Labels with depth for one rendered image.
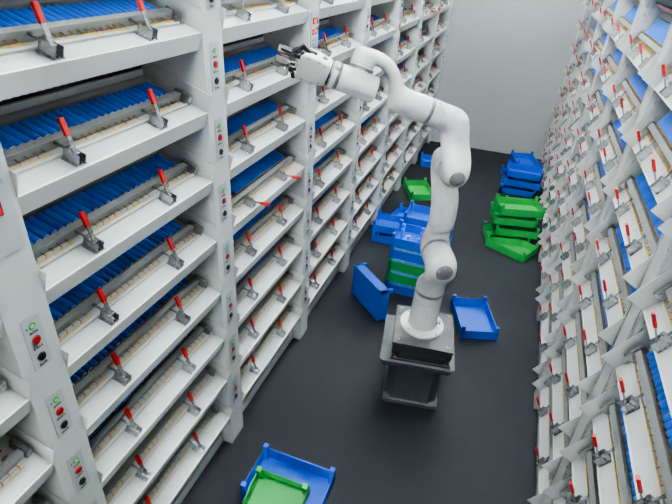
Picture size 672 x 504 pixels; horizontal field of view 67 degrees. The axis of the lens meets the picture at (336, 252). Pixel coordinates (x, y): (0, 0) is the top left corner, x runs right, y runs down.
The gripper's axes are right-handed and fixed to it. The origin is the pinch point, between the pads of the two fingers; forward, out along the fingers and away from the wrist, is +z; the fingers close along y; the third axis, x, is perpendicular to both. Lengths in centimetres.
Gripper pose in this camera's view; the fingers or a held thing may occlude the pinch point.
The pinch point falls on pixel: (282, 55)
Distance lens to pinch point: 169.3
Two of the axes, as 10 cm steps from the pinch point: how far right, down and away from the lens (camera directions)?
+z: -9.3, -2.8, -2.4
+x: 1.1, -8.4, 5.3
